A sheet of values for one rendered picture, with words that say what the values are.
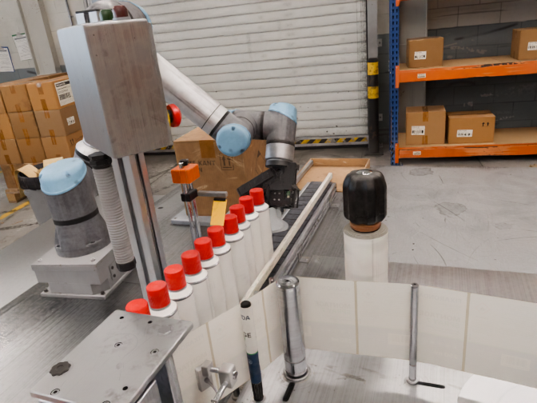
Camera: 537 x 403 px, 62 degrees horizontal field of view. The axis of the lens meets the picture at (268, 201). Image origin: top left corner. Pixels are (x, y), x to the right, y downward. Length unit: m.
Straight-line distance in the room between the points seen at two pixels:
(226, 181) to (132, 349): 1.03
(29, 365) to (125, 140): 0.60
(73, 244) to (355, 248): 0.74
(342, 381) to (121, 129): 0.54
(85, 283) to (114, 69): 0.71
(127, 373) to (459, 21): 5.07
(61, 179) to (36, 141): 3.67
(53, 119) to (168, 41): 1.71
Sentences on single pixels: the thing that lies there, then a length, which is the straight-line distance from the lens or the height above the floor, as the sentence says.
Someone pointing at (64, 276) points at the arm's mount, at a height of 0.90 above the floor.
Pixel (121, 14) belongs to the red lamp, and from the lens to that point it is 0.75.
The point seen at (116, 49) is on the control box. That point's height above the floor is 1.44.
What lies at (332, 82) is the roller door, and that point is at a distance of 5.22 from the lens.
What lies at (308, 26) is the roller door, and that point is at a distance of 5.19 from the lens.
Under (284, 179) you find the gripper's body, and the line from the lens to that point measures 1.15.
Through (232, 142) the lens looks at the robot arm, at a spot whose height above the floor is 1.20.
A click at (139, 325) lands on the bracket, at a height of 1.14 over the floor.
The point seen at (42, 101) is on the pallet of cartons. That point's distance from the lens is 4.72.
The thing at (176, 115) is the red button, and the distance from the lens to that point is 0.75.
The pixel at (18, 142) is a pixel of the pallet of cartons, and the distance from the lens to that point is 5.03.
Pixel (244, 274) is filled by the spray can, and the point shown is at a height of 0.95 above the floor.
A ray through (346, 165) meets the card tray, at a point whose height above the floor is 0.84.
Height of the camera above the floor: 1.45
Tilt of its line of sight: 22 degrees down
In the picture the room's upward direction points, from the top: 6 degrees counter-clockwise
